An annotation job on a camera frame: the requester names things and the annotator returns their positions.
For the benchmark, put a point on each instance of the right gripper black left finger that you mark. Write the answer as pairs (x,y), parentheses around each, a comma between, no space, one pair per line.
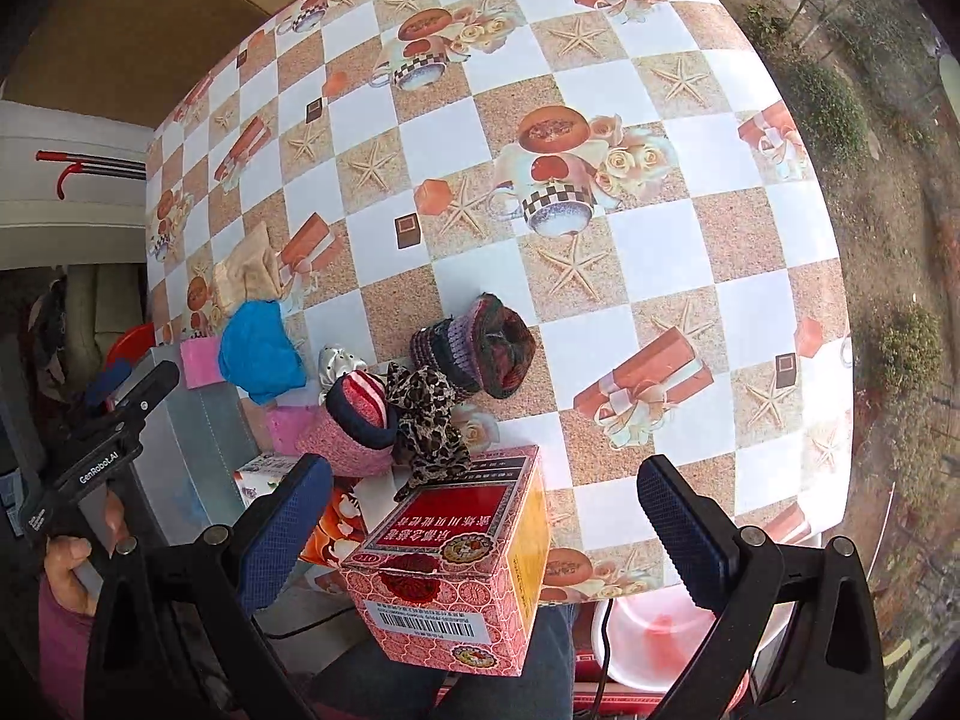
(275,528)

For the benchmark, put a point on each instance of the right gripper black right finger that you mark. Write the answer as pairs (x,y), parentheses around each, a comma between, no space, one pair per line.
(699,537)

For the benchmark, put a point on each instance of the beige knitted sock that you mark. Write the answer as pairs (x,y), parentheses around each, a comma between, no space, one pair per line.
(249,273)

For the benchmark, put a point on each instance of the purple knitted hat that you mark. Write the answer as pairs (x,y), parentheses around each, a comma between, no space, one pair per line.
(487,349)

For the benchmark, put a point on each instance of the left hand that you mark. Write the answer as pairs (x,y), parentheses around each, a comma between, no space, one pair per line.
(66,554)

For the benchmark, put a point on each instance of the white storage box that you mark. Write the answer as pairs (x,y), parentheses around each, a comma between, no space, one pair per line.
(192,444)

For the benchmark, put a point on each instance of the red plastic stool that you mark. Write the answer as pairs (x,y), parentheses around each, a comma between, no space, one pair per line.
(132,346)

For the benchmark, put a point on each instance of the pink plastic basin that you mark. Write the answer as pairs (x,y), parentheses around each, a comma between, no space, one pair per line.
(648,639)

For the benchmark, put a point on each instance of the pink sponge upright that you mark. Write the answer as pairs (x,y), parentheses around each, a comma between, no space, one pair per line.
(199,362)

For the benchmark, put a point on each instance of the pink striped sock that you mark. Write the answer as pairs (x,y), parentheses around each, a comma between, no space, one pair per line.
(355,428)

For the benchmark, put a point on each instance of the blue crumpled cloth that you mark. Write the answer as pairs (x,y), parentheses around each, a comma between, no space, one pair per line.
(257,356)

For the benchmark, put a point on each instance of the red patterned carton box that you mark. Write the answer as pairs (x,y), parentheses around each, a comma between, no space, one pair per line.
(451,579)

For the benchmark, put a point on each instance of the white polka dot scrunchie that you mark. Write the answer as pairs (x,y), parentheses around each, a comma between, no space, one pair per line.
(334,362)

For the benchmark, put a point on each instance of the leopard print scrunchie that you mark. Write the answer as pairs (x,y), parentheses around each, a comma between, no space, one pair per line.
(427,439)

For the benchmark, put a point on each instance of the white cabinet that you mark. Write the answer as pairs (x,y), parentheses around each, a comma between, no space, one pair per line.
(102,220)

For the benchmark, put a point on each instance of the brown cardboard panel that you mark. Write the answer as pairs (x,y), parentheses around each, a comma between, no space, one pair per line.
(126,60)

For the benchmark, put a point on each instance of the checkered patterned tablecloth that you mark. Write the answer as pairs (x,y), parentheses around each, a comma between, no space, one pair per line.
(623,174)

